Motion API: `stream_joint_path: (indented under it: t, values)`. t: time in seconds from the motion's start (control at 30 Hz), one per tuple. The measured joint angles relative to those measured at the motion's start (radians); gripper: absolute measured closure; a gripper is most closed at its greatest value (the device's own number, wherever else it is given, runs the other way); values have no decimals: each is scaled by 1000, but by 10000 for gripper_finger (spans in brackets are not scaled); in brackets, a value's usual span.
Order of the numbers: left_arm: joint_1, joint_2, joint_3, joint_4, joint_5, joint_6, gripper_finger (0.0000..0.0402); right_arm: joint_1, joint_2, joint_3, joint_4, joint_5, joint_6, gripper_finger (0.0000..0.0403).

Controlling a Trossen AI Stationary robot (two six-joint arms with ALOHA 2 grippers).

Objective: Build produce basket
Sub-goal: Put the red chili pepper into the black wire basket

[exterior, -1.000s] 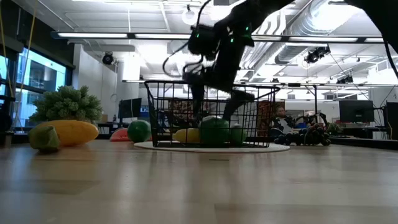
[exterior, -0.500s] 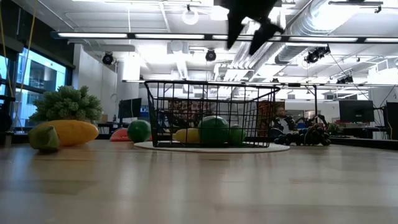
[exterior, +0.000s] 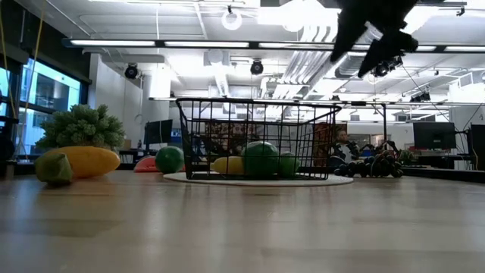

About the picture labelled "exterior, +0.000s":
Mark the white ceiling pipe bundle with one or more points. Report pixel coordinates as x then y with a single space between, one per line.
310 57

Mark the black background robot arm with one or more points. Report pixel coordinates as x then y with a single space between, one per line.
392 146

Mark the yellow toy banana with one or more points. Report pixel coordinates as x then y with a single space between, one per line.
227 165

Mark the black computer monitor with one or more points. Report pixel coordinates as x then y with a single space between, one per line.
478 146
157 132
433 135

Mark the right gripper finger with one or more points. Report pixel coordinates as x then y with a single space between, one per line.
346 34
394 47

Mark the round white mat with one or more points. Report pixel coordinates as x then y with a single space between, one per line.
341 181

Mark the black background stand post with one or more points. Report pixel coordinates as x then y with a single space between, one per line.
385 125

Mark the small background plant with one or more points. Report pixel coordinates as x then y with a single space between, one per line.
407 157

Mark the light green toy fruit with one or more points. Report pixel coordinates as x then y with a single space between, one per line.
54 169

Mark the black ceiling spotlight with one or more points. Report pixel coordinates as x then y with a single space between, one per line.
257 67
380 69
420 97
131 72

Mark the dark green round toy fruit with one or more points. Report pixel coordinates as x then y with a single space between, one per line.
169 160
290 165
260 159

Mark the long ceiling light bar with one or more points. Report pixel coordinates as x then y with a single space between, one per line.
206 44

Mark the person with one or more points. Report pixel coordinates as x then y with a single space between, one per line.
343 149

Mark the large glass window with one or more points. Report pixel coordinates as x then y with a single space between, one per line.
49 91

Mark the green plant in white pot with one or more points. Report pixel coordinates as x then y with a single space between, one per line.
81 127

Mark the red watermelon slice toy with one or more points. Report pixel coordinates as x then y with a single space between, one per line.
147 165

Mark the orange toy mango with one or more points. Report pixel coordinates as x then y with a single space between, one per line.
91 161

